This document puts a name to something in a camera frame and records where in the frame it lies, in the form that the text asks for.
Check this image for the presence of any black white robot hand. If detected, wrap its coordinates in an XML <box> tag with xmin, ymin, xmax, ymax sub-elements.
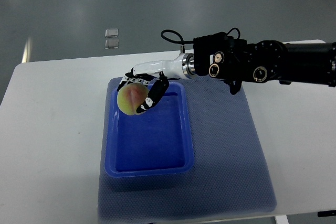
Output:
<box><xmin>117</xmin><ymin>53</ymin><xmax>196</xmax><ymax>115</ymax></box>

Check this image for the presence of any yellow red peach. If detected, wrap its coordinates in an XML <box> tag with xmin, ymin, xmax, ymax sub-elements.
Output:
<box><xmin>117</xmin><ymin>83</ymin><xmax>149</xmax><ymax>116</ymax></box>

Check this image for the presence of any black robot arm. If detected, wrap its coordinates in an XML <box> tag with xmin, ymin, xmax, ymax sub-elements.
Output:
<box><xmin>193</xmin><ymin>32</ymin><xmax>335</xmax><ymax>94</ymax></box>

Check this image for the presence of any upper metal floor plate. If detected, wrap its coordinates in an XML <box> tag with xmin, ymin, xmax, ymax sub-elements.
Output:
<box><xmin>105</xmin><ymin>28</ymin><xmax>119</xmax><ymax>38</ymax></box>

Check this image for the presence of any blue plastic tray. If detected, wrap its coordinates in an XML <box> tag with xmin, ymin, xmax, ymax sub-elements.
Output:
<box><xmin>104</xmin><ymin>82</ymin><xmax>194</xmax><ymax>178</ymax></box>

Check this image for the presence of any grey blue mesh mat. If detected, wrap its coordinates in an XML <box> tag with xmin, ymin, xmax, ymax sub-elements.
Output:
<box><xmin>98</xmin><ymin>77</ymin><xmax>277</xmax><ymax>223</ymax></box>

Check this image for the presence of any white table leg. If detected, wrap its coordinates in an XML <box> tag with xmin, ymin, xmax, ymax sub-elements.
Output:
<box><xmin>274</xmin><ymin>215</ymin><xmax>289</xmax><ymax>224</ymax></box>

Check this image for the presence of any black cable loop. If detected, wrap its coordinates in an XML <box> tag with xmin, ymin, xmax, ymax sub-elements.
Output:
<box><xmin>160</xmin><ymin>29</ymin><xmax>195</xmax><ymax>55</ymax></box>

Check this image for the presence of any black bracket at table edge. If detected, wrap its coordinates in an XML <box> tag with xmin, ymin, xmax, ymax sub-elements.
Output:
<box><xmin>318</xmin><ymin>210</ymin><xmax>336</xmax><ymax>218</ymax></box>

